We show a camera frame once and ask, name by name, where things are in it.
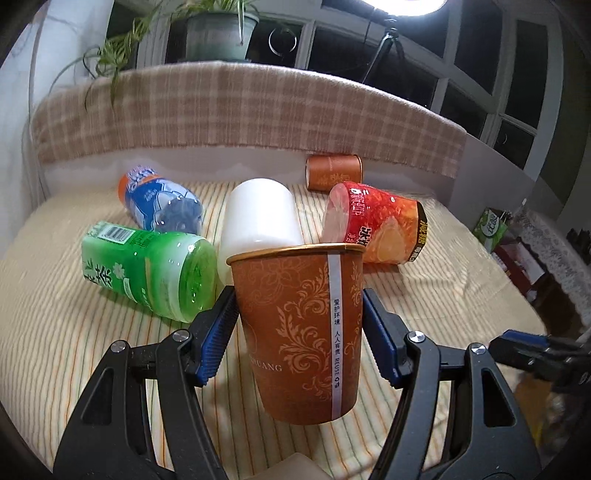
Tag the green carton box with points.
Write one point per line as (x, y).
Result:
(490, 228)

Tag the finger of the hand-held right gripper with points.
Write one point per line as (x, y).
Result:
(531, 353)

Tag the striped yellow bed sheet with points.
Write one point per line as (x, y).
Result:
(92, 360)

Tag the white plastic cup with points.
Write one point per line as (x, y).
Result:
(261, 217)

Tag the green tea bottle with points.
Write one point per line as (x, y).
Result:
(147, 267)

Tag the red orange label bottle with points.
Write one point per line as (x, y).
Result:
(378, 226)

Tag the black tripod stand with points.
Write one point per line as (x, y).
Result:
(385, 50)

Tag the white lace cloth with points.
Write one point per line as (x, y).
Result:
(561, 258)

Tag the brown patterned paper cup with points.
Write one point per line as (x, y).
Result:
(295, 332)
(334, 171)

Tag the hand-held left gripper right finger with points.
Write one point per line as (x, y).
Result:
(379, 330)

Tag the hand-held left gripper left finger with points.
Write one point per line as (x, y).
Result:
(220, 328)

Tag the plaid beige cloth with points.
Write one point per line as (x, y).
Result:
(249, 106)

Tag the grey plant pot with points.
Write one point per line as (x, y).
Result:
(221, 34)

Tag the green spider plant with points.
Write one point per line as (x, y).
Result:
(115, 50)

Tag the blue label drink bottle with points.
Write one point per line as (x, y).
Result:
(159, 203)

